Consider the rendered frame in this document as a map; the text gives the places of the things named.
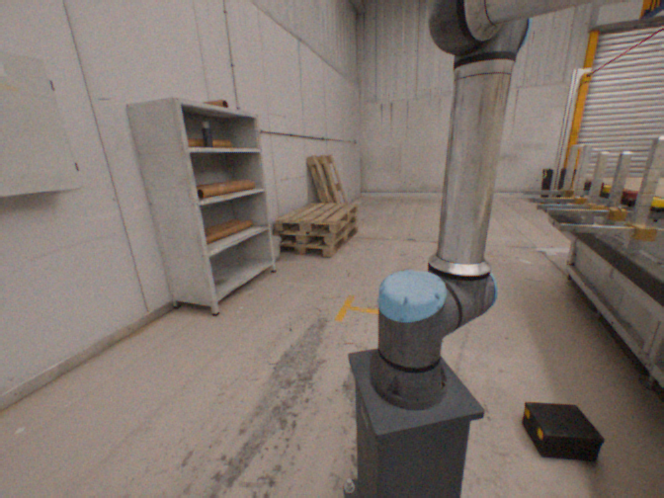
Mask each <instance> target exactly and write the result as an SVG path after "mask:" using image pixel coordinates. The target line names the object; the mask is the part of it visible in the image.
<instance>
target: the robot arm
mask: <svg viewBox="0 0 664 498"><path fill-rule="evenodd" d="M594 1H598V0H432V2H431V6H430V10H429V17H428V25H429V32H430V36H431V38H432V40H433V42H434V44H435V45H436V46H437V47H438V48H439V49H440V50H442V51H443V52H445V53H449V54H452V55H454V56H455V59H454V69H453V75H454V83H453V93H452V103H451V114H450V124H449V135H448V145H447V155H446V166H445V176H444V186H443V196H442V207H441V217H440V227H439V238H438V248H437V252H436V253H434V254H433V255H432V256H430V257H429V260H428V272H425V271H419V272H415V271H414V270H407V271H400V272H396V273H393V274H391V275H390V276H387V277H386V278H385V279H384V280H383V281H382V282H381V284H380V287H379V294H378V298H377V305H378V342H377V343H378V345H377V351H376V353H375V355H374V357H373V360H372V363H371V383H372V385H373V388H374V390H375V391H376V393H377V394H378V395H379V396H380V397H381V398H382V399H384V400H385V401H387V402H388V403H390V404H392V405H394V406H396V407H399V408H402V409H407V410H426V409H429V408H432V407H434V406H436V405H438V404H439V403H440V402H441V401H442V400H443V399H444V397H445V395H446V393H447V386H448V379H447V374H446V371H445V369H444V366H443V363H442V360H441V350H442V341H443V339H444V337H446V336H447V335H449V334H451V333H453V332H454V331H456V330H457V329H459V328H460V327H461V326H463V325H465V324H466V323H468V322H470V321H471V320H473V319H475V318H476V317H479V316H481V315H483V314H484V313H485V312H487V311H488V310H489V309H490V307H492V305H493V304H494V303H495V301H496V299H497V295H498V286H497V282H496V280H495V278H494V276H493V274H492V273H491V265H490V264H489V263H488V262H487V260H486V259H485V258H484V252H485V245H486V239H487V232H488V226H489V219H490V213H491V207H492V201H493V194H494V188H495V181H496V174H497V168H498V161H499V155H500V148H501V142H502V135H503V129H504V122H505V117H506V110H507V104H508V97H509V91H510V84H511V78H512V71H513V67H514V66H515V62H516V56H517V53H518V52H519V51H520V49H521V47H522V46H524V45H525V43H526V41H527V39H528V37H529V34H530V31H531V28H532V21H533V17H536V16H539V15H543V14H547V13H551V12H555V11H559V10H563V9H567V8H571V7H574V6H578V5H582V4H586V3H590V2H594Z"/></svg>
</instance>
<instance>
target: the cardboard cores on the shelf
mask: <svg viewBox="0 0 664 498"><path fill-rule="evenodd" d="M187 140H188V145H189V147H205V144H204V139H203V138H187ZM212 143H213V147H216V148H231V146H232V145H231V142H230V141H229V140H224V139H213V140H212ZM255 187H256V185H255V182H253V181H250V180H244V181H227V182H219V183H212V184H205V185H197V186H196V188H197V194H198V198H200V199H205V198H211V197H216V196H221V195H226V194H231V193H237V192H242V191H247V190H252V189H255ZM252 225H253V222H252V220H251V219H247V220H244V221H241V222H240V220H239V219H238V218H235V219H232V220H230V221H227V222H224V223H220V224H217V225H214V226H211V227H208V228H205V229H204V231H205V237H206V242H207V245H209V244H211V243H212V242H215V241H217V240H219V239H222V238H224V237H227V236H229V235H231V234H234V233H236V232H238V231H241V230H243V229H246V228H248V227H250V226H252Z"/></svg>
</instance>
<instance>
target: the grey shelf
mask: <svg viewBox="0 0 664 498"><path fill-rule="evenodd" d="M125 105H126V109H127V113H128V117H129V122H130V126H131V130H132V134H133V138H134V143H135V147H136V151H137V155H138V159H139V163H140V168H141V172H142V176H143V180H144V184H145V189H146V193H147V196H148V200H149V204H150V208H151V213H152V217H153V221H154V225H155V229H156V234H157V238H158V242H159V246H160V250H161V254H162V259H163V263H164V267H165V271H166V275H167V280H168V284H169V288H170V292H171V295H172V299H173V304H174V306H173V307H174V308H175V309H178V308H180V307H181V304H178V302H177V300H179V301H183V302H189V303H195V304H201V305H206V306H211V311H212V316H218V315H219V314H220V313H219V310H218V304H217V302H218V301H219V300H221V299H222V298H223V297H225V296H226V295H227V294H229V293H230V292H231V291H233V290H234V289H236V288H238V287H240V286H241V285H243V284H245V283H246V282H247V281H249V280H250V279H252V278H253V277H255V276H256V275H258V274H259V273H261V272H262V271H264V270H265V269H266V268H268V267H269V266H271V265H272V266H273V270H272V271H271V273H275V272H276V266H275V257H274V248H273V240H272V231H271V222H270V214H269V205H268V196H267V187H266V178H265V170H264V161H263V152H262V143H261V134H260V126H259V117H258V115H257V114H252V113H247V112H242V111H238V110H233V109H228V108H224V107H220V106H215V105H210V104H205V103H201V102H196V101H191V100H186V99H182V98H177V97H171V98H165V99H158V100H152V101H145V102H139V103H132V104H125ZM255 122H256V124H255ZM202 123H209V127H210V131H211V137H212V139H224V140H229V141H230V142H231V145H232V146H231V148H216V147H189V145H188V140H187V138H203V132H202ZM256 130H257V133H256ZM224 133H225V134H224ZM257 138H258V141H257ZM178 139H179V140H178ZM181 142H182V143H181ZM185 142H186V143H185ZM179 144H180V145H179ZM186 146H187V147H186ZM258 147H259V148H258ZM259 155H260V158H259ZM226 156H227V157H226ZM222 157H223V158H222ZM226 158H227V159H226ZM228 159H229V161H228ZM223 164H224V165H223ZM260 164H261V167H260ZM229 166H230V168H229ZM224 170H225V171H224ZM230 173H231V175H230ZM261 173H262V176H261ZM225 177H226V178H225ZM229 177H230V178H229ZM231 180H232V181H244V180H250V181H253V182H255V185H256V187H255V189H252V190H247V191H242V192H237V193H231V194H226V195H221V196H216V197H211V198H205V199H200V198H198V194H197V188H196V186H197V185H205V184H212V183H219V182H227V181H231ZM262 181H263V184H262ZM188 190H189V191H188ZM263 191H264V193H263ZM264 198H265V200H264ZM234 200H235V201H234ZM265 207H266V209H265ZM266 216H267V217H266ZM235 218H238V219H239V220H240V222H241V221H244V220H247V219H251V220H252V222H253V225H252V226H250V227H248V228H246V229H243V230H241V231H238V232H236V233H234V234H231V235H229V236H227V237H224V238H222V239H219V240H217V241H215V242H212V243H211V244H209V245H207V242H206V237H205V231H204V229H205V228H208V227H211V226H214V225H217V224H220V223H224V222H227V221H230V220H232V219H235ZM267 223H268V225H267ZM268 232H269V235H268ZM197 235H198V236H197ZM198 240H199V241H198ZM200 240H201V241H200ZM269 240H270V243H269ZM239 244H240V245H239ZM199 245H200V247H199ZM201 245H202V246H201ZM241 246H242V248H241ZM240 249H241V250H240ZM270 249H271V252H270ZM242 253H243V255H242ZM237 254H238V255H237ZM241 256H242V257H241ZM271 258H272V260H271Z"/></svg>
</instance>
